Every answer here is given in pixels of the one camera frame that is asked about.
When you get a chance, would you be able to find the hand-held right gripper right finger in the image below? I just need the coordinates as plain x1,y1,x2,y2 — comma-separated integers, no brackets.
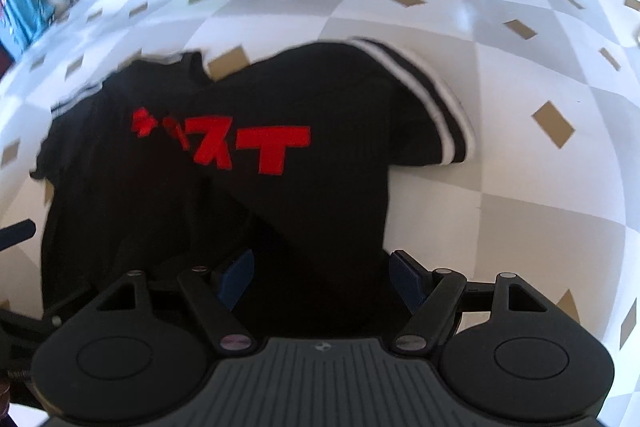
389,249,553,354

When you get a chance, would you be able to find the blue printed garment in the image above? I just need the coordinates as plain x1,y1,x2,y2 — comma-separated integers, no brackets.
0,0,57,60

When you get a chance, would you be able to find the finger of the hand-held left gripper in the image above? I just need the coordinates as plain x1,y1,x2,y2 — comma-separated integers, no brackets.
0,219,37,253
0,304,63,333

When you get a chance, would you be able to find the black t-shirt red print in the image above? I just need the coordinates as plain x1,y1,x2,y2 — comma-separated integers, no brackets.
29,36,478,340

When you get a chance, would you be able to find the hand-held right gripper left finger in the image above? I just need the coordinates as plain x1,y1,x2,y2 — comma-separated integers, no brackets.
90,248,257,354

